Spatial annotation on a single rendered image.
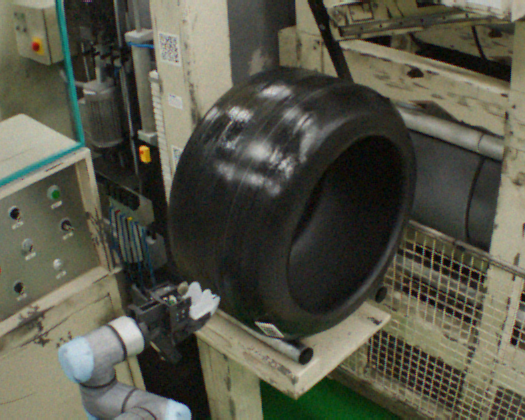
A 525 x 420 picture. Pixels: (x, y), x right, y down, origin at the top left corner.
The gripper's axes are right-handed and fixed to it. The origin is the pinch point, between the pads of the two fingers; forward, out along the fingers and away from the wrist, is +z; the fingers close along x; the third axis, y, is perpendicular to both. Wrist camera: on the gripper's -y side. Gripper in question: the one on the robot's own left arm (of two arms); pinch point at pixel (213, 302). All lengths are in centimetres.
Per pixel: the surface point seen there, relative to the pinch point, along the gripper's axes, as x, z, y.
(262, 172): -6.9, 5.7, 28.9
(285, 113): -3.5, 14.8, 37.1
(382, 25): 3, 54, 49
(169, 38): 32, 15, 46
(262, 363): 1.3, 16.2, -26.7
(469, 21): -20, 54, 55
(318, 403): 29, 78, -101
